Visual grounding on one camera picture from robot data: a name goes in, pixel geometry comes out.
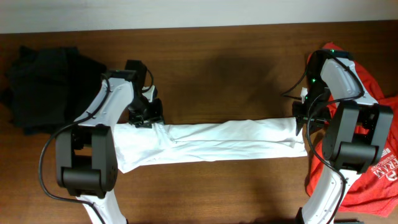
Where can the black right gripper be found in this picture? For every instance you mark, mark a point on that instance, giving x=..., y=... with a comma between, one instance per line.
x=308, y=115

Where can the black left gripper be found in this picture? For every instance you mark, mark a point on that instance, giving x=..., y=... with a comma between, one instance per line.
x=144, y=120

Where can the white t-shirt with robot print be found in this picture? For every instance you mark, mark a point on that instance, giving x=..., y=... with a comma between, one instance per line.
x=232, y=140

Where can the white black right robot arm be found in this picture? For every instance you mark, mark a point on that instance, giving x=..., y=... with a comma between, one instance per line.
x=357, y=127

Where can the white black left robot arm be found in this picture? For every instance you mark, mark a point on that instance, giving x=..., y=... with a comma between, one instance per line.
x=86, y=162

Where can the black folded clothes pile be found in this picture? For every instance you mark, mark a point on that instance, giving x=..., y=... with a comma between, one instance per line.
x=49, y=88

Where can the red t-shirt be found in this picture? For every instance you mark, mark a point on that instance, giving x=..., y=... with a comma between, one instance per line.
x=375, y=192

